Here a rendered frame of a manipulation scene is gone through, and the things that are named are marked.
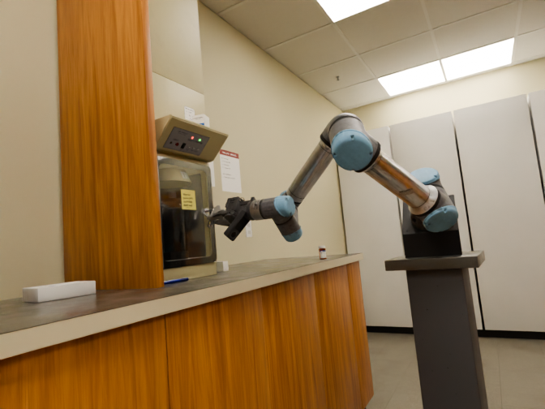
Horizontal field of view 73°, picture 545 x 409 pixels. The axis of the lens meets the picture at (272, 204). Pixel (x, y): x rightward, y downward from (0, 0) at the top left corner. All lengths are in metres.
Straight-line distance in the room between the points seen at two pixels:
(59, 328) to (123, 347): 0.18
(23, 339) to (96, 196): 0.77
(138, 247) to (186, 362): 0.41
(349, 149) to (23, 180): 1.15
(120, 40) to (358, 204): 3.22
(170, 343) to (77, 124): 0.93
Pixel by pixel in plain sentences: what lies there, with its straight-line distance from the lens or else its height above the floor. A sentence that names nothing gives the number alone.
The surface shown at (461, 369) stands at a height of 0.54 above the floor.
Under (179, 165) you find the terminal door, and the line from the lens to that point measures 1.45.
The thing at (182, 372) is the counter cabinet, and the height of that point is 0.74.
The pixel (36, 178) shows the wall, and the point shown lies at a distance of 1.63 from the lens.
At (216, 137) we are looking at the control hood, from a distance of 1.51.
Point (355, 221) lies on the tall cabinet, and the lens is 4.19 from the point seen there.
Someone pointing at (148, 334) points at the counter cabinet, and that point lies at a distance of 0.96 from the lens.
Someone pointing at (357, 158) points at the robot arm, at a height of 1.27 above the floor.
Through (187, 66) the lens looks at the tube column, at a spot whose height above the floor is 1.81.
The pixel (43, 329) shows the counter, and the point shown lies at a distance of 0.78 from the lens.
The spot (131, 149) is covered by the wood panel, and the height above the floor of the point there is 1.39.
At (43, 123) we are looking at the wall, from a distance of 1.69.
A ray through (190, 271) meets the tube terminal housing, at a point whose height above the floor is 0.97.
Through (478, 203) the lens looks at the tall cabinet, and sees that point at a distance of 4.00.
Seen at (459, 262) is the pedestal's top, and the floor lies 0.92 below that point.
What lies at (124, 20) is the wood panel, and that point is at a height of 1.85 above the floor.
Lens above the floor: 1.04
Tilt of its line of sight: 6 degrees up
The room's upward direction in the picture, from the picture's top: 5 degrees counter-clockwise
